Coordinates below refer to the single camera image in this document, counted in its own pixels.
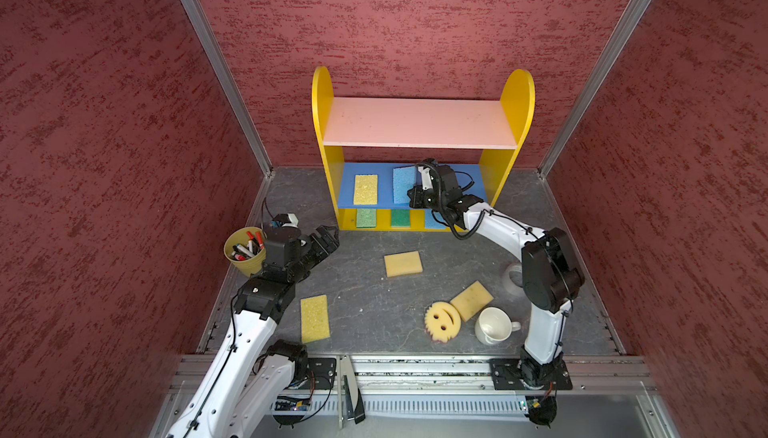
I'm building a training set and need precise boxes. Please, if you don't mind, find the blue sponge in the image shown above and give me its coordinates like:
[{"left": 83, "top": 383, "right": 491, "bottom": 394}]
[
  {"left": 392, "top": 166, "right": 418, "bottom": 205},
  {"left": 424, "top": 210, "right": 447, "bottom": 230}
]

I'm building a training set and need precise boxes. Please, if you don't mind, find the white mug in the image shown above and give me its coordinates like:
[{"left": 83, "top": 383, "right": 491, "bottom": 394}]
[{"left": 474, "top": 307, "right": 522, "bottom": 346}]

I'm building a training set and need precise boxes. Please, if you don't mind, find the green cellulose sponge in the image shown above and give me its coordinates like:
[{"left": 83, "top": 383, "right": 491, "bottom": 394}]
[{"left": 355, "top": 208, "right": 377, "bottom": 229}]

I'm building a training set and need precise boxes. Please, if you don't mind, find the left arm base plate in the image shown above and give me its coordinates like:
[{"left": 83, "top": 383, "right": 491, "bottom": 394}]
[{"left": 288, "top": 357, "right": 337, "bottom": 391}]

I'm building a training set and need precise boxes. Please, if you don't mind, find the clear tape roll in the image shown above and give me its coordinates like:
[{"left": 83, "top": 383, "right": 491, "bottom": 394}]
[{"left": 502, "top": 263, "right": 523, "bottom": 294}]

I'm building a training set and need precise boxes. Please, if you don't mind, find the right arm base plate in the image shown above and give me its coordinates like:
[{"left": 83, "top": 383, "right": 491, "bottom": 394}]
[{"left": 488, "top": 357, "right": 573, "bottom": 392}]

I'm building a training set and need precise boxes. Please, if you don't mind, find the tan sponge green scrub back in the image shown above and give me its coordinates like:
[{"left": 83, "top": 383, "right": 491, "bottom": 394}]
[{"left": 390, "top": 209, "right": 411, "bottom": 228}]

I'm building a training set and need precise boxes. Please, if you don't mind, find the tan sponge middle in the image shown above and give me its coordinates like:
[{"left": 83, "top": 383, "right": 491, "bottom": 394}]
[{"left": 384, "top": 251, "right": 423, "bottom": 278}]

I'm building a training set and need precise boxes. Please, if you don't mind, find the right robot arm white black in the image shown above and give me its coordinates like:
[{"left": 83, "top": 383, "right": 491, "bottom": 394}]
[{"left": 408, "top": 159, "right": 585, "bottom": 389}]

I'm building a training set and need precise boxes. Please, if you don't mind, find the yellow-green pen cup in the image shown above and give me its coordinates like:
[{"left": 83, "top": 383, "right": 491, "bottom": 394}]
[{"left": 224, "top": 227, "right": 267, "bottom": 277}]

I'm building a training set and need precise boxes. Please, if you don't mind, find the yellow shelf with coloured boards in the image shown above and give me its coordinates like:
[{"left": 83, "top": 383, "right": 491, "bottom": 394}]
[{"left": 311, "top": 66, "right": 535, "bottom": 231}]

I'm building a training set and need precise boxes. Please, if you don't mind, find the smiley face yellow sponge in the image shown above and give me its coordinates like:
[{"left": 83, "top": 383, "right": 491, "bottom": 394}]
[{"left": 424, "top": 301, "right": 462, "bottom": 343}]

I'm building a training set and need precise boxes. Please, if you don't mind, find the yellow cellulose sponge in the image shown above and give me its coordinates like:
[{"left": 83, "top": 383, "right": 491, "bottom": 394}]
[
  {"left": 353, "top": 174, "right": 378, "bottom": 206},
  {"left": 300, "top": 295, "right": 330, "bottom": 344}
]

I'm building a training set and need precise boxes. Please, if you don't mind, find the tan sponge near mug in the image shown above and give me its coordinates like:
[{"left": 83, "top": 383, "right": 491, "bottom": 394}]
[{"left": 450, "top": 281, "right": 494, "bottom": 322}]

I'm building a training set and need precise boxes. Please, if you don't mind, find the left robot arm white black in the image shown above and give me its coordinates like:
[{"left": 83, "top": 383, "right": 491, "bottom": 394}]
[{"left": 166, "top": 225, "right": 339, "bottom": 437}]

